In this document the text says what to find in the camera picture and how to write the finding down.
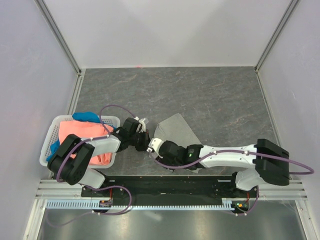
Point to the aluminium frame post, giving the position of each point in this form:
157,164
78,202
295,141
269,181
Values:
46,13
276,33

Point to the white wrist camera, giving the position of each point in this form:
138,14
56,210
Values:
154,147
142,123

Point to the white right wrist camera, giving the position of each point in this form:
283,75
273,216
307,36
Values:
154,147

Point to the grey cloth napkin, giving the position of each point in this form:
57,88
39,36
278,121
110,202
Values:
176,129

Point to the blue cloth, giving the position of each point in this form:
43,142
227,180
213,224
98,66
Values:
82,117

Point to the aluminium frame post left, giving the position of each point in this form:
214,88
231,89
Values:
46,13

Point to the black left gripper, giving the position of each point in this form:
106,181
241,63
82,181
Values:
146,140

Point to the white plastic basket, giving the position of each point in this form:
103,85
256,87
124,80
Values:
53,132

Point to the white slotted cable duct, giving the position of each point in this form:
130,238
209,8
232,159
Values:
87,204

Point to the orange cloth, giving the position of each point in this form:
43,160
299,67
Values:
85,130

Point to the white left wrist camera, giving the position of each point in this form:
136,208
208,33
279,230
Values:
142,123

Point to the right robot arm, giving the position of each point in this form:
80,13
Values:
260,163

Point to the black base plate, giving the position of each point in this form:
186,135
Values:
175,189

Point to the aluminium frame post right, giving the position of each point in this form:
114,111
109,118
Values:
276,33

